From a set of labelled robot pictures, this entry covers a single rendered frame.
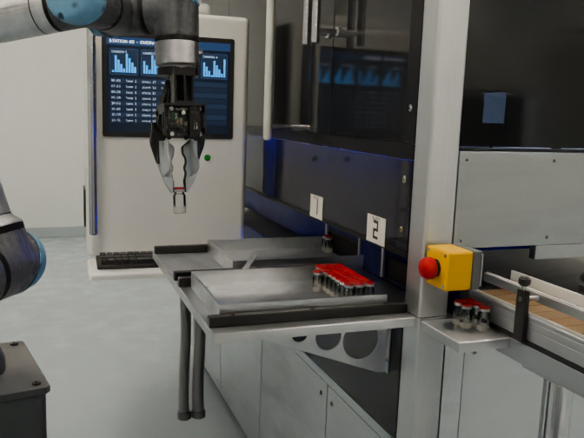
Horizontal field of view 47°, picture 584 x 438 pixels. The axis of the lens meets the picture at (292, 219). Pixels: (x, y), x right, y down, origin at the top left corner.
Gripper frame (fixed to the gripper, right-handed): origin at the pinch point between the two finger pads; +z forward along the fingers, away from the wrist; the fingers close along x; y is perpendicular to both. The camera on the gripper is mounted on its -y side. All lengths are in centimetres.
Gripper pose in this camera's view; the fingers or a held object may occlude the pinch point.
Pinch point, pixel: (178, 184)
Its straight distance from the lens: 120.6
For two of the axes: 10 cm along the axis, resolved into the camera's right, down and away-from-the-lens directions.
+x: 9.3, -0.4, 3.7
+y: 3.7, 0.9, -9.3
